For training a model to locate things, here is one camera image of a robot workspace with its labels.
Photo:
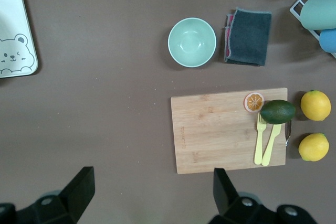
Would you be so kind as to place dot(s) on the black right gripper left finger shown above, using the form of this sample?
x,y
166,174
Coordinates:
x,y
76,190

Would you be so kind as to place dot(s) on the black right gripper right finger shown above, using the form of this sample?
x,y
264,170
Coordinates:
x,y
227,195

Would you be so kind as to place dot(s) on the wooden cutting board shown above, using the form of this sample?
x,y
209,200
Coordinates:
x,y
218,134

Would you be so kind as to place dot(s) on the yellow plastic fork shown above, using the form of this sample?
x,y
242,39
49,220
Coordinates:
x,y
260,142

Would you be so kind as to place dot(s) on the yellow plastic knife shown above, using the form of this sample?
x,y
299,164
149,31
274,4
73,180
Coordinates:
x,y
271,142

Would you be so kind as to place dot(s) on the orange slice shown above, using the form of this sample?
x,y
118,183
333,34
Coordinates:
x,y
252,102

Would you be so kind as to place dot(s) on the green avocado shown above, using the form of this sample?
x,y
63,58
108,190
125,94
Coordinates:
x,y
278,112

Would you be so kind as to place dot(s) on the yellow lemon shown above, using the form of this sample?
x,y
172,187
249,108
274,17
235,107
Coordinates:
x,y
315,105
313,147

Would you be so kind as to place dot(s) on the pale green bowl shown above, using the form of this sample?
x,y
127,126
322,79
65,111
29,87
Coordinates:
x,y
192,42

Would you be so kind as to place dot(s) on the dark grey folded cloth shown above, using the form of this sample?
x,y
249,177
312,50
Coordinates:
x,y
249,37

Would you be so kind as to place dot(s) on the blue cup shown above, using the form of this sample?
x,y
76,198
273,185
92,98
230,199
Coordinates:
x,y
328,41

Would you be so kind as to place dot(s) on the cream tray with bear print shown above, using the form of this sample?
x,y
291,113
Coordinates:
x,y
13,11

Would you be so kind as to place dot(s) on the pale green cup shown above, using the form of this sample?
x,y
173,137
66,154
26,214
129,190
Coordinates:
x,y
319,11

